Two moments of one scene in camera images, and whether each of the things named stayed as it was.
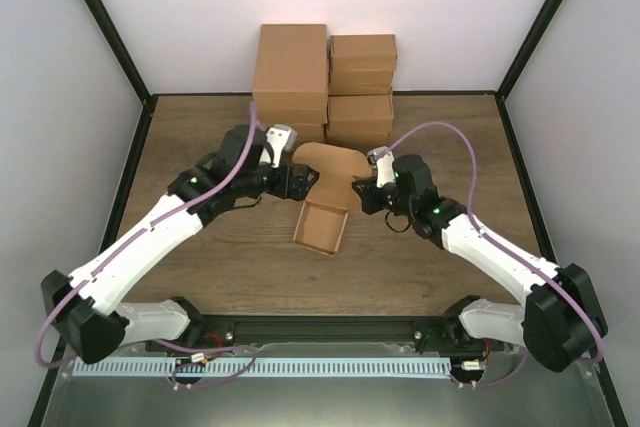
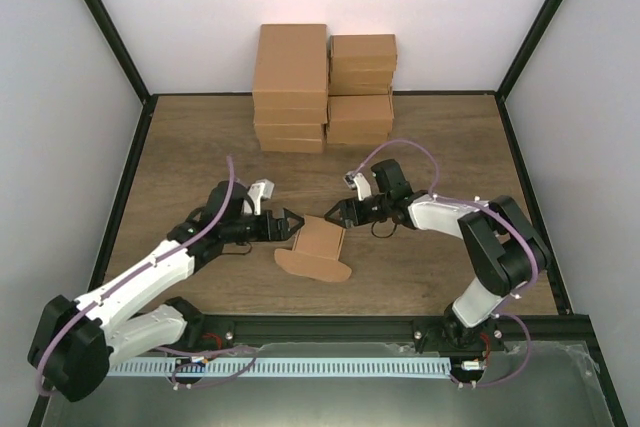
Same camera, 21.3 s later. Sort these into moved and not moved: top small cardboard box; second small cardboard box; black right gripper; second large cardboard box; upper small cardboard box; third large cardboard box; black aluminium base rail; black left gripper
Moved: black left gripper; black right gripper
Not moved: third large cardboard box; top small cardboard box; upper small cardboard box; second large cardboard box; second small cardboard box; black aluminium base rail
